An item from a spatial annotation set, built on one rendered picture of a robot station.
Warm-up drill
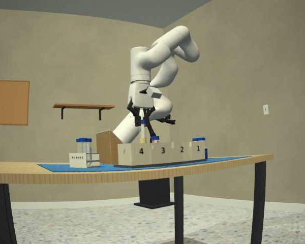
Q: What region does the beige tube rack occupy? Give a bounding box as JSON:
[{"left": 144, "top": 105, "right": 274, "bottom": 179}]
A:
[{"left": 69, "top": 153, "right": 100, "bottom": 168}]

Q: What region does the sample tube with blue cap and orange dot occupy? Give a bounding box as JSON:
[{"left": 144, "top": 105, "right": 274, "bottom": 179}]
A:
[{"left": 151, "top": 136, "right": 159, "bottom": 143}]

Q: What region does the blue bench mat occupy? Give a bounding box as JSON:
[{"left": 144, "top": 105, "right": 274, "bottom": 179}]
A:
[{"left": 37, "top": 156, "right": 252, "bottom": 172}]

